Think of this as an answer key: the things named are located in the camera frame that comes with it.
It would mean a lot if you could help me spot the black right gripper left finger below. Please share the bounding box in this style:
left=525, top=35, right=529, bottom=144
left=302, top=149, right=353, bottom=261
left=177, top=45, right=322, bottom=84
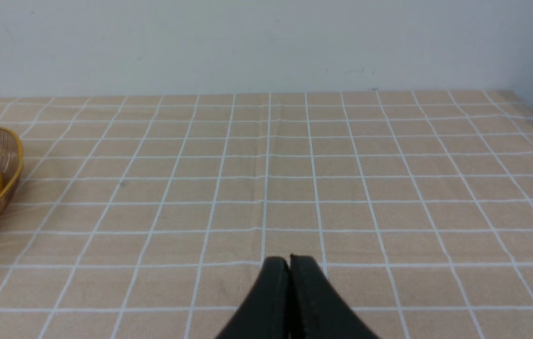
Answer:
left=217, top=256, right=290, bottom=339

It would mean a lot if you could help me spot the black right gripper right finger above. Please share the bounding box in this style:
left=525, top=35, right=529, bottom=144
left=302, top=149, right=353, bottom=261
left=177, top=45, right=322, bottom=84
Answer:
left=290, top=255, right=378, bottom=339

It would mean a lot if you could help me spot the beige checkered tablecloth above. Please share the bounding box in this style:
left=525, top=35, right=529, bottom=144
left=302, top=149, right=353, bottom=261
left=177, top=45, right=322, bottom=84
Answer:
left=0, top=91, right=533, bottom=339

